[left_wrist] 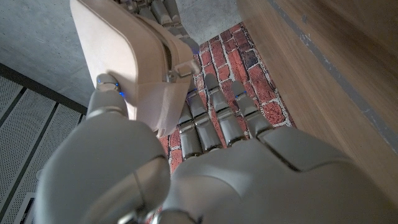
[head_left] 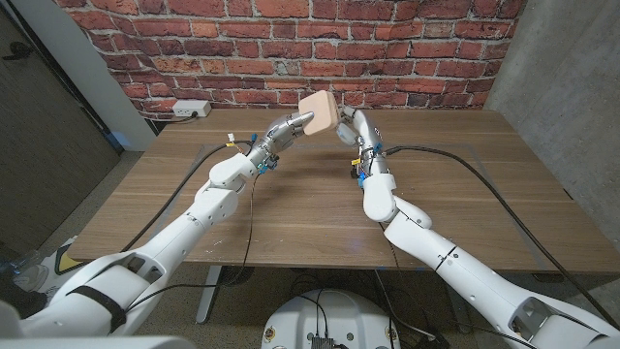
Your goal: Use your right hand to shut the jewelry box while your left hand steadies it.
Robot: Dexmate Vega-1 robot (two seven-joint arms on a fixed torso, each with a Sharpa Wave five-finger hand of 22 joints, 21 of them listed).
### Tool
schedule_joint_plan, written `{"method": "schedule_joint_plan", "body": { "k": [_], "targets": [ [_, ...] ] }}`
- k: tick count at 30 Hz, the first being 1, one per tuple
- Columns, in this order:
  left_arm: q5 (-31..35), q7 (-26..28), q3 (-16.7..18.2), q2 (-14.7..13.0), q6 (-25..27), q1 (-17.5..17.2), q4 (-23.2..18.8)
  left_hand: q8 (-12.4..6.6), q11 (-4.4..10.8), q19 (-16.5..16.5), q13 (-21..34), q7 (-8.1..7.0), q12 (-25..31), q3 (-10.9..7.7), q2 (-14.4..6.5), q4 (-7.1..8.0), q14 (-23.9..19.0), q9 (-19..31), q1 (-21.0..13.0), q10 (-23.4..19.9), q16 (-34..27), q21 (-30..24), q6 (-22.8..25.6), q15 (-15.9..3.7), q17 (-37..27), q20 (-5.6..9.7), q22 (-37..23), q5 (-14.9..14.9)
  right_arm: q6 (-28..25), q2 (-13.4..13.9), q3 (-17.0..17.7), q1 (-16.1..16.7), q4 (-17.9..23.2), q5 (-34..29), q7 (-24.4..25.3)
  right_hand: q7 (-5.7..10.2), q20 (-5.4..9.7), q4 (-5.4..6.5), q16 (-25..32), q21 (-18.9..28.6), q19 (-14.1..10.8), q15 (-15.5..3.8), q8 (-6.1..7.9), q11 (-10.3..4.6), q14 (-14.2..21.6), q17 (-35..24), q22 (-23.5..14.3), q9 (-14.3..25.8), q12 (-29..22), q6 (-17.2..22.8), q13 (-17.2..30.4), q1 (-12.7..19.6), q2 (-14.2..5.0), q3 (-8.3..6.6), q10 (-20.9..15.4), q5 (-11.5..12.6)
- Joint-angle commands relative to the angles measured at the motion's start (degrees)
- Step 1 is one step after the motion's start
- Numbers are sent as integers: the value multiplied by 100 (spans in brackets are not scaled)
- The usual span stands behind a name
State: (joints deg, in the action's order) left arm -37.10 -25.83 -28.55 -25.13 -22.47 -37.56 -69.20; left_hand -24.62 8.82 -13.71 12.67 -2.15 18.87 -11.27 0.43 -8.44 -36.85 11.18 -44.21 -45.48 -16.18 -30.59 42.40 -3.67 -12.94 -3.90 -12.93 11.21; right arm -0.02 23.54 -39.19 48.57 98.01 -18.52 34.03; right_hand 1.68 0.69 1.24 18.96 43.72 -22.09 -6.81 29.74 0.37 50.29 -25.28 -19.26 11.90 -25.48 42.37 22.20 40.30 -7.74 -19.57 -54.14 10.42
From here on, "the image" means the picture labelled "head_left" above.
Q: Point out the beige clamshell food container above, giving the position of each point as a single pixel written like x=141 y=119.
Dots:
x=317 y=114

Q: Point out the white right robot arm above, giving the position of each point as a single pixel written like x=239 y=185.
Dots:
x=460 y=271

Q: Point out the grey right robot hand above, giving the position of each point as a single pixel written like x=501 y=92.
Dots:
x=368 y=140

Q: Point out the dark grey wall panel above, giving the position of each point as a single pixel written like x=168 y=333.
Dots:
x=43 y=145

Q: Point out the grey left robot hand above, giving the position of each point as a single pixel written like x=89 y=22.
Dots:
x=283 y=131

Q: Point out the red brick print backdrop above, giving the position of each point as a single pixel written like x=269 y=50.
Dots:
x=300 y=48

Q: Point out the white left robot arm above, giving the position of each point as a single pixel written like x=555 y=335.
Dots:
x=169 y=242

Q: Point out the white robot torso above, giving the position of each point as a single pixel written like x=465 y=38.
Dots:
x=334 y=315

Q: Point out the white power strip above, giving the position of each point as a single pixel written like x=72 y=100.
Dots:
x=191 y=108

